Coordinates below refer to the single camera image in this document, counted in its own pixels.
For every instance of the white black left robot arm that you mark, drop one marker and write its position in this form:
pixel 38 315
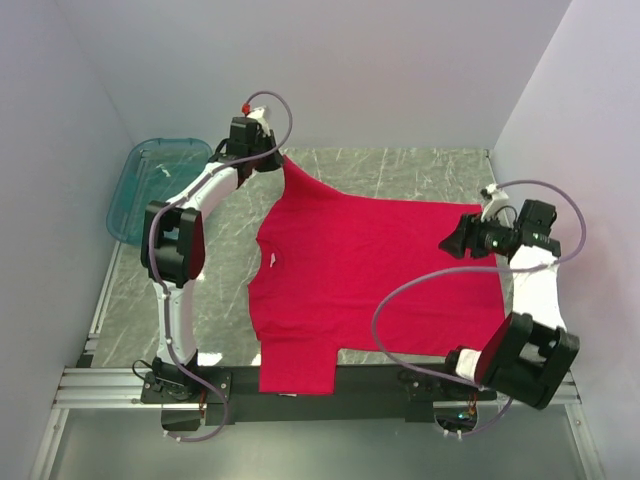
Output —
pixel 173 245

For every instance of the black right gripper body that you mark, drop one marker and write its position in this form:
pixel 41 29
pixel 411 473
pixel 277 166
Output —
pixel 490 236

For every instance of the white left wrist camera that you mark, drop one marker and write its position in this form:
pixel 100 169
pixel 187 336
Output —
pixel 260 114

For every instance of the red t shirt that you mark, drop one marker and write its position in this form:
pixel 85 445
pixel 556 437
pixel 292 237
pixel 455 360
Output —
pixel 340 271

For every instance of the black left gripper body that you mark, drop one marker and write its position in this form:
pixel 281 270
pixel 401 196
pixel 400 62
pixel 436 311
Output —
pixel 265 144

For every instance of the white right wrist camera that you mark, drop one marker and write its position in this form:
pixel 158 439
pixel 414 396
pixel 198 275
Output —
pixel 495 199

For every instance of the teal transparent plastic bin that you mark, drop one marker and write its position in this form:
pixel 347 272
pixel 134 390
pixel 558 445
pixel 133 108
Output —
pixel 155 170

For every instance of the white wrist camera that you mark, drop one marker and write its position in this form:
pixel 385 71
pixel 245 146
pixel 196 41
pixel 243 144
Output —
pixel 495 199
pixel 260 114

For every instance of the aluminium frame rail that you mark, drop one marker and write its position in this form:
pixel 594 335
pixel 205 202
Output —
pixel 85 387

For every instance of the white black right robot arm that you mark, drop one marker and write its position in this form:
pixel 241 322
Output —
pixel 532 351

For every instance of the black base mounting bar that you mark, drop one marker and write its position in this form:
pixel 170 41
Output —
pixel 361 392

